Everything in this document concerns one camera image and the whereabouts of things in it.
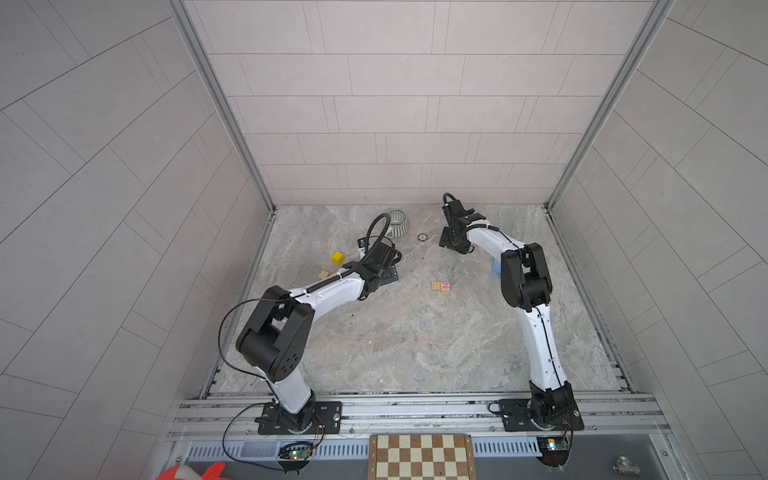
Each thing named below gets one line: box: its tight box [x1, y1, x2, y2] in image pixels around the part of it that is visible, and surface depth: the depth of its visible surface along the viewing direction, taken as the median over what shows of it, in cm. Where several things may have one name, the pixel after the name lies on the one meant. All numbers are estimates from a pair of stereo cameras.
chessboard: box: [367, 434, 477, 480], surface depth 65 cm
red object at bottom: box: [156, 462, 227, 480], surface depth 61 cm
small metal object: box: [613, 456, 641, 476], surface depth 65 cm
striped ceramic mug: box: [385, 209, 409, 239], surface depth 104 cm
